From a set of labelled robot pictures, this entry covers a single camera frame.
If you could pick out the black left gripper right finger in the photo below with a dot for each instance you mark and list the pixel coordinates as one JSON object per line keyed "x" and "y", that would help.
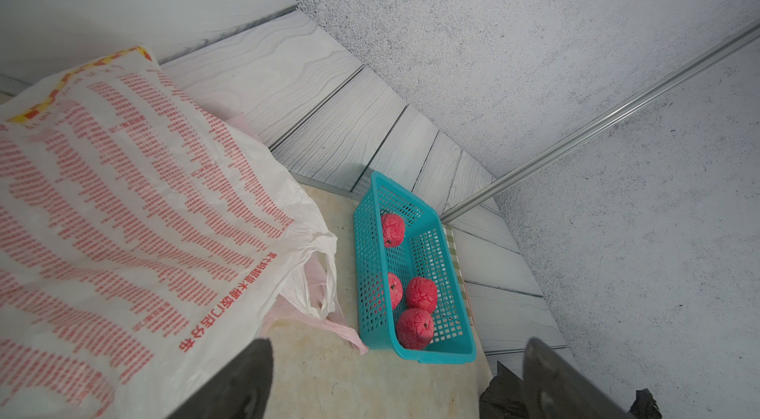
{"x": 554, "y": 389}

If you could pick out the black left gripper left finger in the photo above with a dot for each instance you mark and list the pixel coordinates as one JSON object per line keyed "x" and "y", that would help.
{"x": 240, "y": 390}

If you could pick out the black plastic bag knotted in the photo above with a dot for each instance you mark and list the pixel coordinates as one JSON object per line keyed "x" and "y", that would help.
{"x": 504, "y": 399}

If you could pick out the pink plastic bag apple print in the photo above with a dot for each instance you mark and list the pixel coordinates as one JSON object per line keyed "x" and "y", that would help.
{"x": 243, "y": 211}

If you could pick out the red apple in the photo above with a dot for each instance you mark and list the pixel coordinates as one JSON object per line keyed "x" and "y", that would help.
{"x": 415, "y": 329}
{"x": 396, "y": 290}
{"x": 422, "y": 293}
{"x": 393, "y": 230}

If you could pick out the pink white striped bag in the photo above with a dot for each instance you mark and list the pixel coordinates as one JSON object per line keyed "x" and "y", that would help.
{"x": 92, "y": 289}

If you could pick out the teal plastic perforated basket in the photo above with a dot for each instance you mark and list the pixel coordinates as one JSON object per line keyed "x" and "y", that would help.
{"x": 423, "y": 253}

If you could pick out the green white checkered cloth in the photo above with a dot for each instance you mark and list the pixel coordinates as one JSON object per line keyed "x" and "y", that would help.
{"x": 449, "y": 236}

